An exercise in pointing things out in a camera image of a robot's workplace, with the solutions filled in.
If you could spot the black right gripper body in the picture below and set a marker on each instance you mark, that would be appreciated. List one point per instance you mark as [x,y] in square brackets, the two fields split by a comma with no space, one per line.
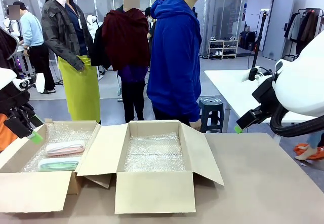
[265,93]

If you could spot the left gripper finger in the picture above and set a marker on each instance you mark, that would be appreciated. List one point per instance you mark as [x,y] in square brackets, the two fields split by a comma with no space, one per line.
[19,127]
[38,121]

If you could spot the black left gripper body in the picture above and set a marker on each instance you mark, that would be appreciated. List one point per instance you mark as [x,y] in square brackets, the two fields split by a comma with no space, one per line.
[14,102]

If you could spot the pink glasses case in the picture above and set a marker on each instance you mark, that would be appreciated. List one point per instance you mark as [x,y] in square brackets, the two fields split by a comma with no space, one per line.
[65,148]

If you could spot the mint green glasses case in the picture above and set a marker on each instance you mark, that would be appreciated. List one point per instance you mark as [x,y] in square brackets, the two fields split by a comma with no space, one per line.
[59,164]

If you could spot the cardboard box holding glasses cases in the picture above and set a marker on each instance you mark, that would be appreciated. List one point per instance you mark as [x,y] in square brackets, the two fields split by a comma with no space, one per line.
[33,191]

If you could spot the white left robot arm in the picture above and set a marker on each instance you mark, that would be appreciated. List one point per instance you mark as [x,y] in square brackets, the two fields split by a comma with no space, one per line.
[6,78]

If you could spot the person's right forearm blue sleeve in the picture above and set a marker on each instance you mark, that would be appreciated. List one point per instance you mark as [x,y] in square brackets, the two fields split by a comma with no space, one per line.
[192,102]

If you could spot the person's right hand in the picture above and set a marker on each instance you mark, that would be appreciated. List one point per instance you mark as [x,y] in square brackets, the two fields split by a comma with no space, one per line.
[195,125]

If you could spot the orange fabric garment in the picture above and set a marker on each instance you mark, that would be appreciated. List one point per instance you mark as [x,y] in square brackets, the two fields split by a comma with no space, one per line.
[7,132]

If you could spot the bubble wrap sheet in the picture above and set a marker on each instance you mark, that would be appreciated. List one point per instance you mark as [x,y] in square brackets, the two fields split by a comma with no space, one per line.
[154,155]
[60,135]

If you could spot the white bin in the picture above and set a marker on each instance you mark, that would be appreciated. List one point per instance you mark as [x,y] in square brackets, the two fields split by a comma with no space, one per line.
[40,83]

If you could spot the dark plastic stool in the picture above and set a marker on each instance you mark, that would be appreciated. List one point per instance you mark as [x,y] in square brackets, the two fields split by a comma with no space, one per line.
[211,115]

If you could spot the white table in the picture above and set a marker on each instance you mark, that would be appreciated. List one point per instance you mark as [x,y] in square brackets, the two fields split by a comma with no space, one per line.
[227,87]

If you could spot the mannequin with yellow apron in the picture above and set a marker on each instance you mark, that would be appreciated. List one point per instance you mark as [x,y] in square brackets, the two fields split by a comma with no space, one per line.
[81,94]

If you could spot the black suitcases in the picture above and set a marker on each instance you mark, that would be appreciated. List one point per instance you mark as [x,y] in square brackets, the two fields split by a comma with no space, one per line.
[248,40]

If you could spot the black tripod pole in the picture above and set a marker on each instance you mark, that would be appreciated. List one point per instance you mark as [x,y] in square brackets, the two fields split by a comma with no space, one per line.
[260,36]

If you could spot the orange cloth under bare foot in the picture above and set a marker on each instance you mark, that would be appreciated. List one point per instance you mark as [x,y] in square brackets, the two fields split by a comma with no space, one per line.
[301,149]

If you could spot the wooden shoe rack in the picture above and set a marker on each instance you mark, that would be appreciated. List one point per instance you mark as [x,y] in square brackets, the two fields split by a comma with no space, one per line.
[222,49]

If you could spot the person in light blue sweater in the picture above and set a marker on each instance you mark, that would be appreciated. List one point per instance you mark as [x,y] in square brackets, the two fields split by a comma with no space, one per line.
[34,39]

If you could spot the mannequin leg in jeans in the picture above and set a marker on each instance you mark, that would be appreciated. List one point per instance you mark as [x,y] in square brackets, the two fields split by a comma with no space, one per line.
[314,140]

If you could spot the grey door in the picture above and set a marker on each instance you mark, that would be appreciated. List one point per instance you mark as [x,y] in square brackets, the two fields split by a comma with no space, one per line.
[278,26]

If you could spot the black clothes rack with coats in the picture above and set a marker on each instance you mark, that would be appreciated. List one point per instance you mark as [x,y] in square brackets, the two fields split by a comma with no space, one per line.
[303,29]

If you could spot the person in blue hoodie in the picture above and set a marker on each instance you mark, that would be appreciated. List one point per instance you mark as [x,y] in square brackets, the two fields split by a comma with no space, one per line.
[174,64]

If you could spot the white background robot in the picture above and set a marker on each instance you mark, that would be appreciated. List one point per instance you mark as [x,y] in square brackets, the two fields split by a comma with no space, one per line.
[92,25]

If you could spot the mannequin with maroon shawl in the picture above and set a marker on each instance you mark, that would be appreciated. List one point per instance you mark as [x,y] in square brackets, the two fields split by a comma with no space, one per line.
[126,39]

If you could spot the person in black shirt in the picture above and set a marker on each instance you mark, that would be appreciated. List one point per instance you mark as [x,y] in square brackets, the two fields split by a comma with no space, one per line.
[150,18]

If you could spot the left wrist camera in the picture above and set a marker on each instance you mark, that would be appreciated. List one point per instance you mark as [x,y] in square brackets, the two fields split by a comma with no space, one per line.
[24,83]

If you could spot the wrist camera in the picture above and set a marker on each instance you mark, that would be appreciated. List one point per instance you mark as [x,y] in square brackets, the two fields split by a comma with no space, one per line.
[24,83]
[257,73]

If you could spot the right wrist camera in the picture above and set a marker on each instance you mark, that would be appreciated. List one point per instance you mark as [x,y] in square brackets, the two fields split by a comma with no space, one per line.
[257,73]

